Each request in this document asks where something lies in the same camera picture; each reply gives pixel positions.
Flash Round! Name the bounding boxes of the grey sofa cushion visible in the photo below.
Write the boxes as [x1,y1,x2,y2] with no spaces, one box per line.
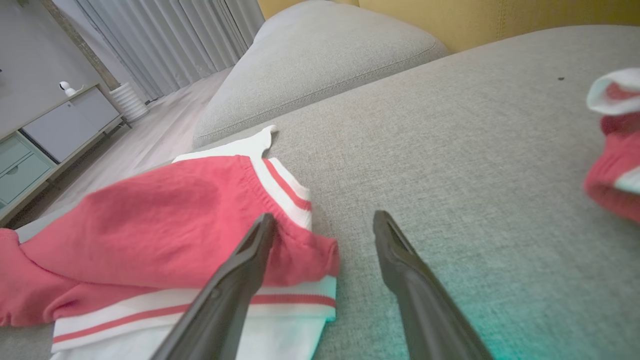
[192,0,451,150]

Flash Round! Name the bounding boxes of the red shorts with white stripe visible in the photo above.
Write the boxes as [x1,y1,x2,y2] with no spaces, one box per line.
[583,67,640,224]

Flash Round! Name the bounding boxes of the large grey sofa seat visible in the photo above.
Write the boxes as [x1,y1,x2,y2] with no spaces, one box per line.
[0,25,640,360]

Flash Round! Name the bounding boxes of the grey pleated curtain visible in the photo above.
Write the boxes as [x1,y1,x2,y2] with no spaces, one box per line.
[75,0,266,101]

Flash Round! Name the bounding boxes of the grey low sideboard cabinet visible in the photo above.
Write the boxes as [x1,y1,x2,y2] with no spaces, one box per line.
[0,84,133,227]

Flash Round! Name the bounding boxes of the small white indoor camera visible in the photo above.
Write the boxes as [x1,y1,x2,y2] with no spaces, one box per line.
[58,80,85,98]

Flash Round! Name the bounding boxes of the red Bulls basketball jersey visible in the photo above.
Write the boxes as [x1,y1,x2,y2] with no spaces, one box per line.
[0,125,342,360]

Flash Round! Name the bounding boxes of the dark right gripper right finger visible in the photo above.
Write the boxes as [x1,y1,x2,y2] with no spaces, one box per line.
[372,210,495,360]

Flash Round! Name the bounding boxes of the yellow upholstered panel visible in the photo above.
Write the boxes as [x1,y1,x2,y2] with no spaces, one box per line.
[256,0,640,54]

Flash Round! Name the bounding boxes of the white ribbed cylinder appliance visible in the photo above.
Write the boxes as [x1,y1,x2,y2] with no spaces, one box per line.
[109,82,150,123]

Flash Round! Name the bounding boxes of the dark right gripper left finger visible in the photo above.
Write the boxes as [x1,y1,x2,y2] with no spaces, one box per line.
[150,212,277,360]

